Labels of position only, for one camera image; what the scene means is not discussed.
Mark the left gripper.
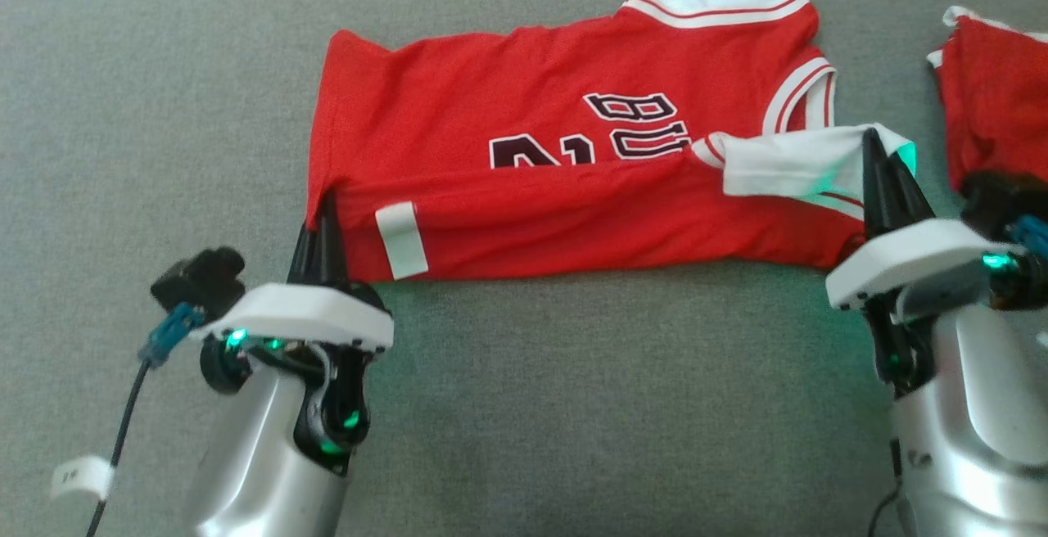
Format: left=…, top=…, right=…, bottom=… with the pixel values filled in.
left=190, top=190, right=395, bottom=354

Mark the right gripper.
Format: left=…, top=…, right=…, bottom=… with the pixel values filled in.
left=825, top=126, right=1024, bottom=310

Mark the red and white basketball jersey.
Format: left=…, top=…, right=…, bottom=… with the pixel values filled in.
left=305, top=0, right=918, bottom=284

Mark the folded red and white garment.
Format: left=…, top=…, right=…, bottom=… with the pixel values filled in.
left=927, top=5, right=1048, bottom=194

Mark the grey fabric sofa seat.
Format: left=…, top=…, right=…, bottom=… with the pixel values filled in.
left=0, top=0, right=1048, bottom=537

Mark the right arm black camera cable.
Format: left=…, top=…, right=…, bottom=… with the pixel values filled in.
left=866, top=216, right=1048, bottom=537

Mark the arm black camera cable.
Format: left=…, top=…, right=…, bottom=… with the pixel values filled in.
left=82, top=304, right=206, bottom=537
left=866, top=216, right=1048, bottom=537

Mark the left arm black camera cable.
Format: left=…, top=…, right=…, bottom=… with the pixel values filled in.
left=82, top=304, right=206, bottom=537

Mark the white cable label tag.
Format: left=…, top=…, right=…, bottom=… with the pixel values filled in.
left=51, top=455, right=115, bottom=501

